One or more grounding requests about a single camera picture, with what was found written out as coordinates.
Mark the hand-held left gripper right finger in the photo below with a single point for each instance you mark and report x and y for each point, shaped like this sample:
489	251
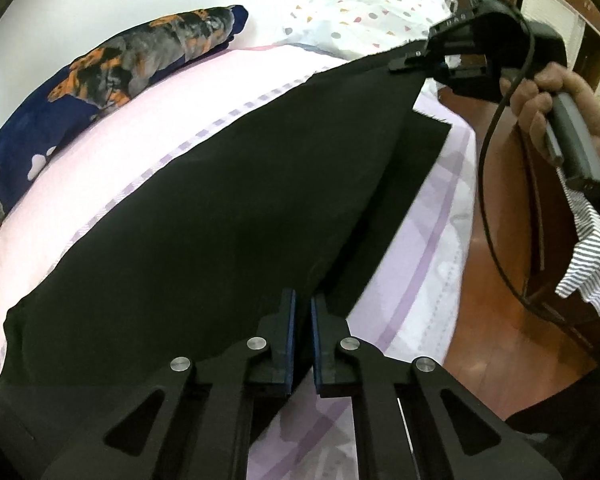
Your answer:
316	345

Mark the black pants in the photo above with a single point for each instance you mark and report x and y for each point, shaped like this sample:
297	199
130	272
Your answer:
205	210

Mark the person's right hand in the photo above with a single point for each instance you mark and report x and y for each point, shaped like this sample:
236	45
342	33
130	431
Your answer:
535	110

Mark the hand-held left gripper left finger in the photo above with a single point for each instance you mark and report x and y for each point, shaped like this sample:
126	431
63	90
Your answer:
289	345

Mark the blue dog print pillow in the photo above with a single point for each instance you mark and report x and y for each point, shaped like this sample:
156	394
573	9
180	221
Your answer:
30	125

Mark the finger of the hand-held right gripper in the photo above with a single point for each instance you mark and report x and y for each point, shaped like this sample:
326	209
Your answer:
416	48
405	64

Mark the white dotted pillow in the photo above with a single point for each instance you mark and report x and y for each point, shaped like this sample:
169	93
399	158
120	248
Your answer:
370	5

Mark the grey white striped shirt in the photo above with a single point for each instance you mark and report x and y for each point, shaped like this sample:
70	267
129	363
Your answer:
590	260

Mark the pink purple checked bed sheet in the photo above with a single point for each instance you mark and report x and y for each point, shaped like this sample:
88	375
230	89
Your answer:
130	125

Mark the person's dark trousers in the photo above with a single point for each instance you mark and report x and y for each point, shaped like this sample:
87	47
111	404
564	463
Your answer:
570	410

